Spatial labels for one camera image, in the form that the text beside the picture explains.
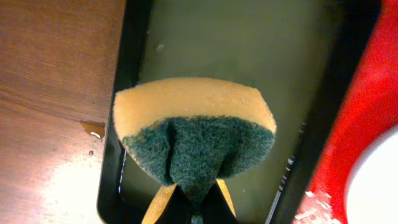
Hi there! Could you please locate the red plastic tray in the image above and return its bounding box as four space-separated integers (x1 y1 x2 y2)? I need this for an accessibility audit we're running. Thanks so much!
292 0 397 224

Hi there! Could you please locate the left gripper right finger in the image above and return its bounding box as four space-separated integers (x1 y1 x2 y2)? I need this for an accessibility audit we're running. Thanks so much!
201 183 239 224

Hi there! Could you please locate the green and yellow sponge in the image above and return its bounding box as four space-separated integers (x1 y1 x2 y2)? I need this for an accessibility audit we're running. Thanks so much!
113 77 277 223

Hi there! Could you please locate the light blue plate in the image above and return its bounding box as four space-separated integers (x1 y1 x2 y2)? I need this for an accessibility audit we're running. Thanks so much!
345 126 397 224

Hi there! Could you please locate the dark green rectangular tray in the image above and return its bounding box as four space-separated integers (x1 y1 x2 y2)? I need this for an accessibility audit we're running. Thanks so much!
114 1 381 223

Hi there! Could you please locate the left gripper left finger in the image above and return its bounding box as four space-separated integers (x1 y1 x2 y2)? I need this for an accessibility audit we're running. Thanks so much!
155 185 192 224

